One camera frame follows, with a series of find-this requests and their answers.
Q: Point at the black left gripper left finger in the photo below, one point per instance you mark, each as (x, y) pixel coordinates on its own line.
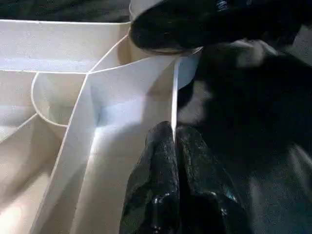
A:
(153, 190)

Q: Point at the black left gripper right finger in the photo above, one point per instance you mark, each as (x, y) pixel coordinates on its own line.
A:
(207, 195)

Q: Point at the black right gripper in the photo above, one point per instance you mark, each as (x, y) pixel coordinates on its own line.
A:
(263, 17)

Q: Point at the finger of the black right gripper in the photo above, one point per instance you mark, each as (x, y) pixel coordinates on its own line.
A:
(175, 26)

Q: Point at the white plastic table leg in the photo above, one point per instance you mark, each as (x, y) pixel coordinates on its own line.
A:
(139, 9)

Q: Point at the white plastic table top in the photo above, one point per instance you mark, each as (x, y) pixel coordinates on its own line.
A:
(61, 97)

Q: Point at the black work mat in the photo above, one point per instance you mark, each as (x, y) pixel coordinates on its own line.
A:
(256, 122)

